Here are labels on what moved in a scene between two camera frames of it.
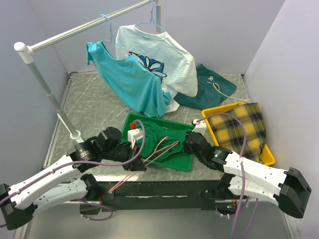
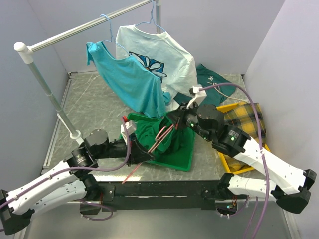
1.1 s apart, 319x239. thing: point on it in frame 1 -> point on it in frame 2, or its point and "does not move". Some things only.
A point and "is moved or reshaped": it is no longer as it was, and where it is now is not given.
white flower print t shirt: [175, 67] does not move
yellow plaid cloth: [230, 132] does not move
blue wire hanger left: [112, 38] does not move
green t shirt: [159, 143] is moved or reshaped
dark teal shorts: [212, 89] does not move
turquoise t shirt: [136, 83] does not move
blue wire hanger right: [151, 19] does not move
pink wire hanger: [156, 153] -> [161, 136]
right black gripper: [186, 148] -> [174, 115]
